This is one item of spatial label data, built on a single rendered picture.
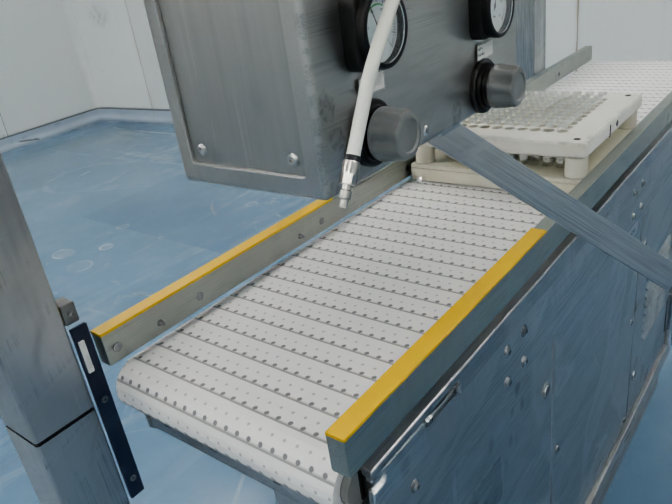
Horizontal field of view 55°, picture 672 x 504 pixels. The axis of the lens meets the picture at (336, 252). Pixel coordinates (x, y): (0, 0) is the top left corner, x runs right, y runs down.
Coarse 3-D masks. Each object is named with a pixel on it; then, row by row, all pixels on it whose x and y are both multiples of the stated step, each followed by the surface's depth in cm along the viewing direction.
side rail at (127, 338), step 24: (552, 72) 130; (384, 168) 88; (408, 168) 93; (360, 192) 84; (312, 216) 77; (336, 216) 81; (288, 240) 74; (240, 264) 69; (264, 264) 72; (192, 288) 64; (216, 288) 67; (144, 312) 60; (168, 312) 62; (192, 312) 65; (96, 336) 57; (120, 336) 58; (144, 336) 60
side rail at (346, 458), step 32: (640, 128) 89; (608, 160) 79; (576, 192) 72; (544, 224) 65; (544, 256) 65; (512, 288) 59; (480, 320) 55; (448, 352) 51; (416, 384) 47; (384, 416) 44; (352, 448) 42
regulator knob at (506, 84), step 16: (480, 48) 39; (480, 64) 39; (496, 64) 39; (480, 80) 39; (496, 80) 39; (512, 80) 38; (480, 96) 39; (496, 96) 39; (512, 96) 39; (480, 112) 40
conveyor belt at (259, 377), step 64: (640, 64) 139; (448, 192) 87; (320, 256) 74; (384, 256) 72; (448, 256) 70; (192, 320) 64; (256, 320) 63; (320, 320) 61; (384, 320) 60; (128, 384) 58; (192, 384) 55; (256, 384) 53; (320, 384) 52; (256, 448) 48; (320, 448) 46
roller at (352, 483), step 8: (360, 472) 45; (344, 480) 44; (352, 480) 44; (360, 480) 45; (344, 488) 44; (352, 488) 45; (360, 488) 45; (344, 496) 44; (352, 496) 45; (360, 496) 46
